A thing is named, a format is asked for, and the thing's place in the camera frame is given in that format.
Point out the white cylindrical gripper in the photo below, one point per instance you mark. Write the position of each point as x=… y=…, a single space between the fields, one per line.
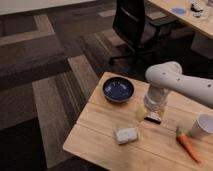
x=155 y=100

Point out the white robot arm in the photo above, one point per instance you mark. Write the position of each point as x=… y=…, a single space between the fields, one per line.
x=166 y=77

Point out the white sponge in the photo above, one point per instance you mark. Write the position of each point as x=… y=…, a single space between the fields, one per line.
x=126 y=135

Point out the orange carrot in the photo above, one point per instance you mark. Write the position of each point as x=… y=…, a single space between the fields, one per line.
x=183 y=139

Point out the dark blue bowl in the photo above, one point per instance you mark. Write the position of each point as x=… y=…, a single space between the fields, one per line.
x=118 y=89

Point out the white paper cup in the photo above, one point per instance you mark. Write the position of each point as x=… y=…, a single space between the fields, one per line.
x=202 y=127

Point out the black office chair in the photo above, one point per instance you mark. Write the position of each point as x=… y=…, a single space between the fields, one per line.
x=140 y=33

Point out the wooden far desk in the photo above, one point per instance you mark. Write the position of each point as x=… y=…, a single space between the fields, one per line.
x=205 y=26

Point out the blue round disc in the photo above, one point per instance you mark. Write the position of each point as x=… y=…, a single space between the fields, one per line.
x=178 y=11

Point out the small objects on far desk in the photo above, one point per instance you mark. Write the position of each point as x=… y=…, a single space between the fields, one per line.
x=200 y=12

